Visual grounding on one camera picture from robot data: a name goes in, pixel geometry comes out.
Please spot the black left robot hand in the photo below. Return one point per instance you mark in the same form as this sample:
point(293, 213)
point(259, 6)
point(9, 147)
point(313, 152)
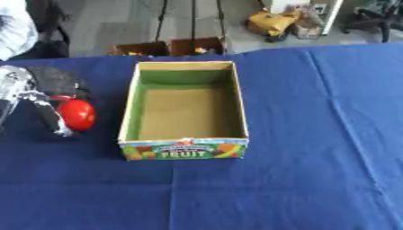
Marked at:
point(52, 81)

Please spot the red toy apple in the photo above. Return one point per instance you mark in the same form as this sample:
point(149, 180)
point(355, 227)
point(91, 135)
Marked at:
point(77, 114)

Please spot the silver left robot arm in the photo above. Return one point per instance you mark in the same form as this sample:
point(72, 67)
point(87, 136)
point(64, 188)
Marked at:
point(11, 85)

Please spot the brown cardboard box on floor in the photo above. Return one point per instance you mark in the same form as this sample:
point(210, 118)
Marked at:
point(140, 48)
point(197, 46)

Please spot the cardboard box with green inside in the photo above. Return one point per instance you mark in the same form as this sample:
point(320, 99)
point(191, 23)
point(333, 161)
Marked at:
point(184, 116)

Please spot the small tan cardboard box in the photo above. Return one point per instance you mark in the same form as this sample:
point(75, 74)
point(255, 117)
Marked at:
point(308, 28)

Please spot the person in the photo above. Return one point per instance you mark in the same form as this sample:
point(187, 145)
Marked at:
point(16, 27)

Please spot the black tripod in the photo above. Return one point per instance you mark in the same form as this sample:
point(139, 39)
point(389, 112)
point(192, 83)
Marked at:
point(192, 21)

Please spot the yellow bag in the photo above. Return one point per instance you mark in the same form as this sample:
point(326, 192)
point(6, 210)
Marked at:
point(272, 22)

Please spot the black office chair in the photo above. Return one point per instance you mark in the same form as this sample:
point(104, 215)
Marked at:
point(375, 18)

